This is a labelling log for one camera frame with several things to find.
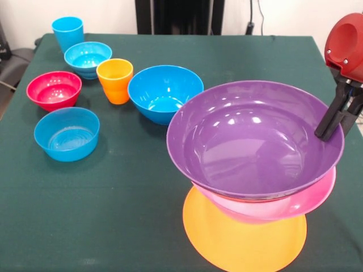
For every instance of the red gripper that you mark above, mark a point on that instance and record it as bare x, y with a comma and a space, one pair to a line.
354, 62

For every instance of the large pink bowl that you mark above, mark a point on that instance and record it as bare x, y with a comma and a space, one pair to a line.
312, 198

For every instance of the purple bowl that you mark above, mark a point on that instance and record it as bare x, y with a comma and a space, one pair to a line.
255, 141

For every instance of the large orange bowl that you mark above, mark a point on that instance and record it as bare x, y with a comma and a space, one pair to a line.
244, 246

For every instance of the orange cup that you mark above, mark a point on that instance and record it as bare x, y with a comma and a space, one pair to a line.
114, 88

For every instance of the dark green tablecloth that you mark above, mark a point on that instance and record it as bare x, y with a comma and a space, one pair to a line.
113, 198

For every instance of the small ribbed cyan bowl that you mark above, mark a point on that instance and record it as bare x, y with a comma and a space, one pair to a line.
85, 56

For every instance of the translucent blue bowl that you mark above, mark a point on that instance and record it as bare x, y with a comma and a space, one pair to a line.
66, 136

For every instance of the blue cup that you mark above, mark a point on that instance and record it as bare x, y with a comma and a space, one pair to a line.
68, 34

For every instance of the small crimson bowl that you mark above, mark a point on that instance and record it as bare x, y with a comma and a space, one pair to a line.
54, 90

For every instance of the grey pedestal leg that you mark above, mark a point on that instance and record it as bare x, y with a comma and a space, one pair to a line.
17, 62

